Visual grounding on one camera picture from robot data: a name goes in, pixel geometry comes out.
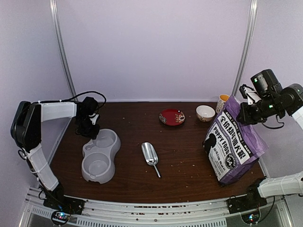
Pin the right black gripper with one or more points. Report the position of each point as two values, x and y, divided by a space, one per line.
246 118

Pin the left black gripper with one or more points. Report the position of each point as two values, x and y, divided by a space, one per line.
92 135

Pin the grey double pet bowl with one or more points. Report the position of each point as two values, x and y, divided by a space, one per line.
98 157

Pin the purple puppy food bag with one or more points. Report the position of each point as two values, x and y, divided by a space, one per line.
232 148

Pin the metal food scoop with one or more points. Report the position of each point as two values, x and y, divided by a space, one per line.
150 156

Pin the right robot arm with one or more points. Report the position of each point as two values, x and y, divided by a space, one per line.
265 99

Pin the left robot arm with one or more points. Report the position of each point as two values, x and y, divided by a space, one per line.
26 130

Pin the patterned mug yellow inside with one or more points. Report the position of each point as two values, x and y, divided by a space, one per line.
221 102

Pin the white ceramic bowl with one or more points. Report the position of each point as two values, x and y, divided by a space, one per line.
205 113

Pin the red floral saucer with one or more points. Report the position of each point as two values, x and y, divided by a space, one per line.
172 117

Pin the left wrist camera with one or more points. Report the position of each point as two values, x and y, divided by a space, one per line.
94 118

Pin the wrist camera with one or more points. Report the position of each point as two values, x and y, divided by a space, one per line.
249 94
94 118

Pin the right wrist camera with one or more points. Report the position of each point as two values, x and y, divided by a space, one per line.
249 94

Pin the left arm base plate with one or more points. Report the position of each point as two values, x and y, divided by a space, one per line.
64 205

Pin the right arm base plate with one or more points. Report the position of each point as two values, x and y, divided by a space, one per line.
243 203

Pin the aluminium front rail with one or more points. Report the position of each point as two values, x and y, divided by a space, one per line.
213 213

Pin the right aluminium corner post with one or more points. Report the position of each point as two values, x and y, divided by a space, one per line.
247 43

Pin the aluminium corner post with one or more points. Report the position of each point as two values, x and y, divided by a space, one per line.
62 52
247 43

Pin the left aluminium corner post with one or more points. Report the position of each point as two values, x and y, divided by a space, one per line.
62 52

